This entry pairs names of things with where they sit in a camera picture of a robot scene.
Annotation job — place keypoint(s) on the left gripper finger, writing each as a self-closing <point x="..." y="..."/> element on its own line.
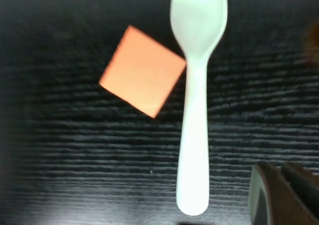
<point x="286" y="197"/>

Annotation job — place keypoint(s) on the pale green plastic spoon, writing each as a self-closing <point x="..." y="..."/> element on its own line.
<point x="194" y="135"/>

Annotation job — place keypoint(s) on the yellow rubber duck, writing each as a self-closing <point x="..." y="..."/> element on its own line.
<point x="313" y="40"/>

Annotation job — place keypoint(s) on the salmon orange foam cube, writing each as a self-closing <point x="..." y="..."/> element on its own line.
<point x="142" y="72"/>

